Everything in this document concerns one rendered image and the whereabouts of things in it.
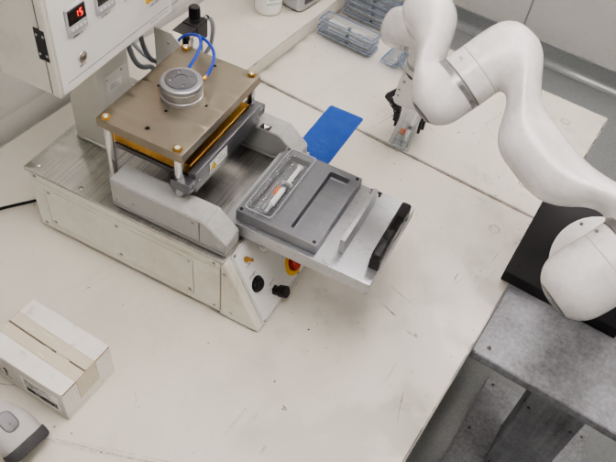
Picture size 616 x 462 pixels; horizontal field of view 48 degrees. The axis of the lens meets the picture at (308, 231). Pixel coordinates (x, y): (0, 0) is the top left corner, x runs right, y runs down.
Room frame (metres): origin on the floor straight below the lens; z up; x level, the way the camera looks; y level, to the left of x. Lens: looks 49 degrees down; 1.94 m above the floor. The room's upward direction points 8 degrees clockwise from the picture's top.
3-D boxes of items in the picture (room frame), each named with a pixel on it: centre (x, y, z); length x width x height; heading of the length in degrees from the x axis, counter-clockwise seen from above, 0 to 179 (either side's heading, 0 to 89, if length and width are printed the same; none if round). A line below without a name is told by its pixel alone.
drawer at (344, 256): (0.90, -0.02, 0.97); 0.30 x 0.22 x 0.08; 69
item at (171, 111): (1.03, 0.29, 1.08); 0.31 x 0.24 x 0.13; 159
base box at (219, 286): (1.02, 0.25, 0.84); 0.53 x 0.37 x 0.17; 69
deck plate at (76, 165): (1.02, 0.30, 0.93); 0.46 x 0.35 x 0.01; 69
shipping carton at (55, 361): (0.60, 0.43, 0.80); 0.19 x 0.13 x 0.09; 63
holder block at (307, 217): (0.91, 0.02, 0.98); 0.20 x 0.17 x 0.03; 159
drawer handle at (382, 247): (0.85, -0.15, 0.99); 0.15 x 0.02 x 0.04; 159
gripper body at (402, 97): (1.43, -0.22, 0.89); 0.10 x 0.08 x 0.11; 75
